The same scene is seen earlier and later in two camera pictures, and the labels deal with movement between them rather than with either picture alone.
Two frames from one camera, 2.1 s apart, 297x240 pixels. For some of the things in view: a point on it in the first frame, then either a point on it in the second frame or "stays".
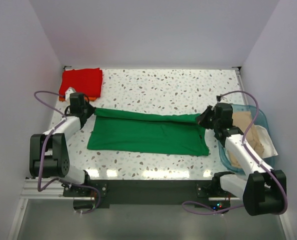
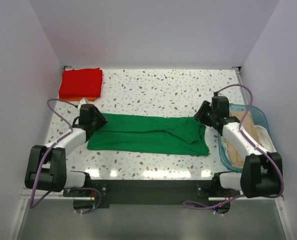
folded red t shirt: [88, 81] stays
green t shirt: [126, 131] stays
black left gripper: [91, 109] -> [102, 120]
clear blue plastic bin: [261, 119] stays
